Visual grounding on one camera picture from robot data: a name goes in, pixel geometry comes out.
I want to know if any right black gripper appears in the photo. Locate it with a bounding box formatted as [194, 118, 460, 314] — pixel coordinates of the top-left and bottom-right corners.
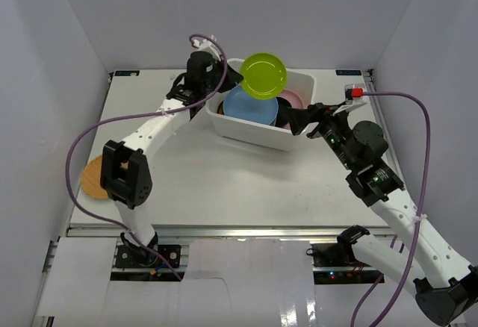
[284, 102, 356, 172]

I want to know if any pink round plate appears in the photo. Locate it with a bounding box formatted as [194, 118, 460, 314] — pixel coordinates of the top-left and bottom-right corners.
[277, 90, 304, 109]

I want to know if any blue round plate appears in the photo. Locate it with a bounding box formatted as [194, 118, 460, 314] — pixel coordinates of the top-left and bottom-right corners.
[223, 85, 279, 125]

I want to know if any small black plate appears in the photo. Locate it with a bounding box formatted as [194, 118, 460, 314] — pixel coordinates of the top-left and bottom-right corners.
[275, 97, 292, 129]

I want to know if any green round plate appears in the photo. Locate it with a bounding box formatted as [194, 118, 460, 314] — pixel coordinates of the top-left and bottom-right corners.
[240, 52, 288, 100]

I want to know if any woven bamboo round plate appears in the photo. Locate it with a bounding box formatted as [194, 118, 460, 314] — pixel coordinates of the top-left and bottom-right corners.
[81, 155, 108, 200]

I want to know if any yellow patterned dark-rimmed plate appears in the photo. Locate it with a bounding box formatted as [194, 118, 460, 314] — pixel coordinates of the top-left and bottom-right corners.
[217, 102, 224, 115]

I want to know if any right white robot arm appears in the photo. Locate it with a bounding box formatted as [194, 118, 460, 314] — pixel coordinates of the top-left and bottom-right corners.
[284, 103, 477, 326]

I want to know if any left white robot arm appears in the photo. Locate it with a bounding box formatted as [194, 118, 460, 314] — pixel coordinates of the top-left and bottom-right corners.
[100, 52, 243, 267]

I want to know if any white plastic bin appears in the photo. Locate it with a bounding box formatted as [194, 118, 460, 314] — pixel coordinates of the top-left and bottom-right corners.
[205, 69, 317, 152]

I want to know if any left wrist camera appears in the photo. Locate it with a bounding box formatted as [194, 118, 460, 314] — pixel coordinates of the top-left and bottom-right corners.
[190, 35, 221, 60]

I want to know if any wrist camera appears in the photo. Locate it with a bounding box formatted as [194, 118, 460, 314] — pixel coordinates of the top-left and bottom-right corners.
[190, 35, 221, 60]
[332, 84, 368, 116]

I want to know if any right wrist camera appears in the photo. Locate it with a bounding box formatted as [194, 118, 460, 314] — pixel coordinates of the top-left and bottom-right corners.
[332, 84, 368, 116]

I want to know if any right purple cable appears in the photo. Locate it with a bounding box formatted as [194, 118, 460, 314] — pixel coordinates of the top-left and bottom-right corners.
[349, 90, 432, 327]

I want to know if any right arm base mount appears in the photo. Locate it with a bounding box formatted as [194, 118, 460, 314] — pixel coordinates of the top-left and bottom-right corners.
[305, 243, 385, 285]

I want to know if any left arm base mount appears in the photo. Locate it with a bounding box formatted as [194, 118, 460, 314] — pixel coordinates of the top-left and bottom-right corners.
[111, 244, 184, 282]

